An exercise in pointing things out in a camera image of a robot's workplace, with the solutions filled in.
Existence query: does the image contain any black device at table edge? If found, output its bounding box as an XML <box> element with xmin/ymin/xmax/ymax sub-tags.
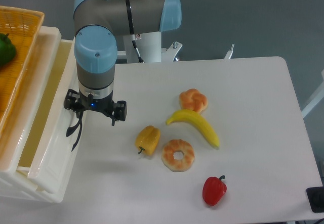
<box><xmin>306</xmin><ymin>186</ymin><xmax>323</xmax><ymax>213</ymax></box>

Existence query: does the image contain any red bell pepper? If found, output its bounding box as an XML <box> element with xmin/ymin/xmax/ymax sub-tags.
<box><xmin>202</xmin><ymin>175</ymin><xmax>227</xmax><ymax>206</ymax></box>

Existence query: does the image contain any white frame at right edge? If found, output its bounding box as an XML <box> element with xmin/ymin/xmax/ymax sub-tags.
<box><xmin>301</xmin><ymin>70</ymin><xmax>323</xmax><ymax>118</ymax></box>

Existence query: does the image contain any black bottom drawer handle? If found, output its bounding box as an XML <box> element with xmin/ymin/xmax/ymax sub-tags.
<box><xmin>71</xmin><ymin>125</ymin><xmax>83</xmax><ymax>152</ymax></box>

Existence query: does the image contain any green bell pepper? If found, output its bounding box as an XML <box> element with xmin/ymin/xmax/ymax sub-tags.
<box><xmin>0</xmin><ymin>33</ymin><xmax>16</xmax><ymax>66</ymax></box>

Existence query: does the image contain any yellow banana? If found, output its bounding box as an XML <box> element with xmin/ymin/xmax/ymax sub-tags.
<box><xmin>166</xmin><ymin>109</ymin><xmax>220</xmax><ymax>148</ymax></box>

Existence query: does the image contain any ring-shaped bread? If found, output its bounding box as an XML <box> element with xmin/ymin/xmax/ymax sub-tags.
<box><xmin>161</xmin><ymin>139</ymin><xmax>195</xmax><ymax>172</ymax></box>

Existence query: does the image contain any yellow bell pepper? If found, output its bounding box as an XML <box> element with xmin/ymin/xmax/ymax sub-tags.
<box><xmin>135</xmin><ymin>125</ymin><xmax>160</xmax><ymax>156</ymax></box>

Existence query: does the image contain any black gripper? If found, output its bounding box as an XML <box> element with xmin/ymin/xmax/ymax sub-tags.
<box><xmin>63</xmin><ymin>89</ymin><xmax>127</xmax><ymax>126</ymax></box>

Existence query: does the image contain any knotted bread roll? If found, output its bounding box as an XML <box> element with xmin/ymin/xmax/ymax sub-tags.
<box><xmin>179</xmin><ymin>88</ymin><xmax>209</xmax><ymax>113</ymax></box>

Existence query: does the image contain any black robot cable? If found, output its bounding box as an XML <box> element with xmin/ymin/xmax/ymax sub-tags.
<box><xmin>131</xmin><ymin>33</ymin><xmax>145</xmax><ymax>63</ymax></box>

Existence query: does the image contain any white drawer cabinet frame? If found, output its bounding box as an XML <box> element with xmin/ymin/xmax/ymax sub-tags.
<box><xmin>1</xmin><ymin>27</ymin><xmax>62</xmax><ymax>201</ymax></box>

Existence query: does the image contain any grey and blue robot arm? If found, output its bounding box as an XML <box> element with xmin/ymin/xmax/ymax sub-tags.
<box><xmin>64</xmin><ymin>0</ymin><xmax>182</xmax><ymax>122</ymax></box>

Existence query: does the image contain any black top drawer handle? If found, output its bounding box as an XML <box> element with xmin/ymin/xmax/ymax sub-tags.
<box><xmin>66</xmin><ymin>112</ymin><xmax>83</xmax><ymax>137</ymax></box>

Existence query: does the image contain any yellow woven basket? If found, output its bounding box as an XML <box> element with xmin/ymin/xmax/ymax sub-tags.
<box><xmin>1</xmin><ymin>6</ymin><xmax>45</xmax><ymax>131</ymax></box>

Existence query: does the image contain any black drawer handle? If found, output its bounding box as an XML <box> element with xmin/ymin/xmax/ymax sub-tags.
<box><xmin>66</xmin><ymin>112</ymin><xmax>83</xmax><ymax>137</ymax></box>
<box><xmin>71</xmin><ymin>125</ymin><xmax>83</xmax><ymax>152</ymax></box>

